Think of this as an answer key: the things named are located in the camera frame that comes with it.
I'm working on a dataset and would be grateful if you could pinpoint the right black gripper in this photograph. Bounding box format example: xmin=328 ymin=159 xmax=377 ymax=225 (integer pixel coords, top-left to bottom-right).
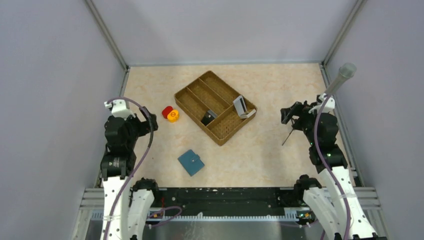
xmin=281 ymin=101 xmax=320 ymax=146

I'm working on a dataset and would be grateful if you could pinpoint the blue card holder wallet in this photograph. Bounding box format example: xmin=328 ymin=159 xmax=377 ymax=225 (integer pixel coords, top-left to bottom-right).
xmin=177 ymin=149 xmax=205 ymax=177

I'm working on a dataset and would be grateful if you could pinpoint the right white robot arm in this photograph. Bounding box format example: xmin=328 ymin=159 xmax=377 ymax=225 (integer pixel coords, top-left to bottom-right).
xmin=280 ymin=101 xmax=386 ymax=240

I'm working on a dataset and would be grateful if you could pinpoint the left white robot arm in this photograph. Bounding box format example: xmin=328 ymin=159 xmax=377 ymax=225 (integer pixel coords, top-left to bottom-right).
xmin=100 ymin=107 xmax=158 ymax=240

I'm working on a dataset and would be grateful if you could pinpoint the grey white card stand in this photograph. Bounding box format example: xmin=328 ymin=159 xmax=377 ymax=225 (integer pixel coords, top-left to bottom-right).
xmin=232 ymin=95 xmax=256 ymax=119

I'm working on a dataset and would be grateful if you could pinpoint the black card in tray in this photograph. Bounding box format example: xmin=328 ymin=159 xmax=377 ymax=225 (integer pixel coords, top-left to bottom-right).
xmin=201 ymin=110 xmax=218 ymax=126

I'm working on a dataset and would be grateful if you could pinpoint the red cylinder block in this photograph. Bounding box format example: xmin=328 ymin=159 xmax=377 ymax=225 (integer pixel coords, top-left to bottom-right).
xmin=161 ymin=105 xmax=174 ymax=119

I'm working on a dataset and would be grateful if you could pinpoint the orange cylinder block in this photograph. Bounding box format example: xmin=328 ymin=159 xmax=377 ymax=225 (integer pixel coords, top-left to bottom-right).
xmin=167 ymin=109 xmax=180 ymax=123

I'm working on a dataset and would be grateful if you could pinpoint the grey microphone on tripod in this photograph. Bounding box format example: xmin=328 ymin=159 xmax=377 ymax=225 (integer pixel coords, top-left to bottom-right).
xmin=281 ymin=62 xmax=358 ymax=147

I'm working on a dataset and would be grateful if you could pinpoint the woven brown divided tray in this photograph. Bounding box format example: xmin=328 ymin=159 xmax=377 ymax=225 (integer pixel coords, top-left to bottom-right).
xmin=174 ymin=70 xmax=258 ymax=146

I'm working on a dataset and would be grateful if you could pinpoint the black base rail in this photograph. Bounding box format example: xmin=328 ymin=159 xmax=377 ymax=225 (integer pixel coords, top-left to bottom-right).
xmin=147 ymin=187 xmax=316 ymax=226

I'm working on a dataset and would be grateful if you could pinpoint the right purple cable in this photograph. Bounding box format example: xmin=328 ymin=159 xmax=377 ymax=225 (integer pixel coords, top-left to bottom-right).
xmin=312 ymin=94 xmax=352 ymax=240

